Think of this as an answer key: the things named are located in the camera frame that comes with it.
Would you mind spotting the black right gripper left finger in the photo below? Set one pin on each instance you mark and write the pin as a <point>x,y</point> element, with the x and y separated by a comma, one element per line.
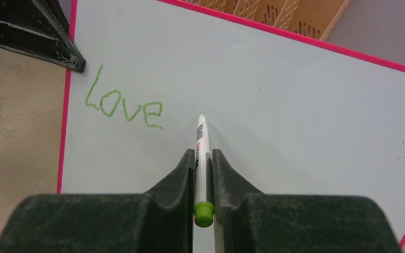
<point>158,220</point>

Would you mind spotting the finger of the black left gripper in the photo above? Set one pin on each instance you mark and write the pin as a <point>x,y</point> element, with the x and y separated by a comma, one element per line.
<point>39,29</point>

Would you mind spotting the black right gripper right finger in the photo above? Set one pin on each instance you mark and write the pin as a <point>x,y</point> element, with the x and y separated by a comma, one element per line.
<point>248,220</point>

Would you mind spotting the green whiteboard marker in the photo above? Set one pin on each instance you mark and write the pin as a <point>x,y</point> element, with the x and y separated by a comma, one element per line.
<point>203,192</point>

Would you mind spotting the pink-framed whiteboard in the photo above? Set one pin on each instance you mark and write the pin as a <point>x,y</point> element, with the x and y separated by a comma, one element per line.
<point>290,113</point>

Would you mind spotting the orange plastic file organizer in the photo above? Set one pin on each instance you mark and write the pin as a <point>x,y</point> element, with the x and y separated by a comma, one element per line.
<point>310,18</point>

